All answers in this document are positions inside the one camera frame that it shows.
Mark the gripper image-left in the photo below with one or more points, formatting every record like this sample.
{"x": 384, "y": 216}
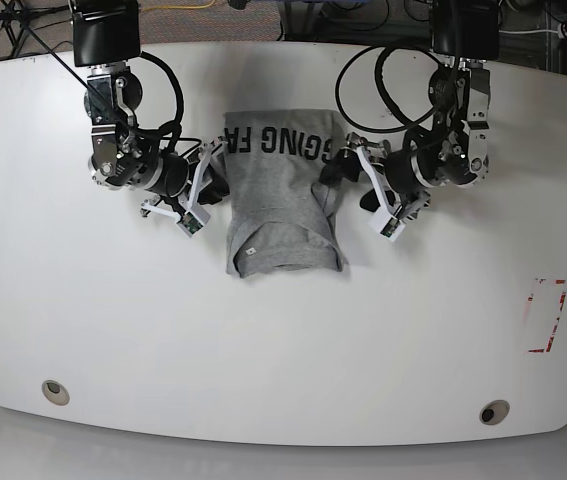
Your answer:
{"x": 174, "y": 176}

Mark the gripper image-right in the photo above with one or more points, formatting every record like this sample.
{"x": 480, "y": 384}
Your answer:
{"x": 397, "y": 170}

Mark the grey T-shirt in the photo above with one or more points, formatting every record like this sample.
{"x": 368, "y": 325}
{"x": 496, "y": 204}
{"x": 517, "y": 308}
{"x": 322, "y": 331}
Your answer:
{"x": 282, "y": 214}

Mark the black robot arm image-left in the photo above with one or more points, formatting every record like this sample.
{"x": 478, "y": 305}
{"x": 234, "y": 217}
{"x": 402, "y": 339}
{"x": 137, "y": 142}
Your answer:
{"x": 106, "y": 35}

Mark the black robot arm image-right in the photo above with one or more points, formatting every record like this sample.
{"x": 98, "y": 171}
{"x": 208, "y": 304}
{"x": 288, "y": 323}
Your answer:
{"x": 447, "y": 144}

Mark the red tape rectangle marking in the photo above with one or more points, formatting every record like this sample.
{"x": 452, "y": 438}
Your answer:
{"x": 545, "y": 305}

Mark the black tripod stand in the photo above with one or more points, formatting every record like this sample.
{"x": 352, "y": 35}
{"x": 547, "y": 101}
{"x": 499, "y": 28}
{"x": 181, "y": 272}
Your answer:
{"x": 32, "y": 16}

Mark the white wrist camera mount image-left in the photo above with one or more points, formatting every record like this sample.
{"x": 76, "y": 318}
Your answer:
{"x": 186, "y": 210}

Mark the white wrist camera mount image-right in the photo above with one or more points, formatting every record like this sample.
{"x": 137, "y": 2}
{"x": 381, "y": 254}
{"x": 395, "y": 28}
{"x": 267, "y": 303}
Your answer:
{"x": 390, "y": 211}

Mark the left table cable grommet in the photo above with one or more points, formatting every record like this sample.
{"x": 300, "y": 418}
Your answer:
{"x": 55, "y": 393}

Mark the table cable grommet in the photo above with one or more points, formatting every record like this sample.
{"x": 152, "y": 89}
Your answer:
{"x": 494, "y": 412}
{"x": 55, "y": 393}

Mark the right table cable grommet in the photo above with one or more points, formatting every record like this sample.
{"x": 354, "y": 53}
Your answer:
{"x": 494, "y": 412}

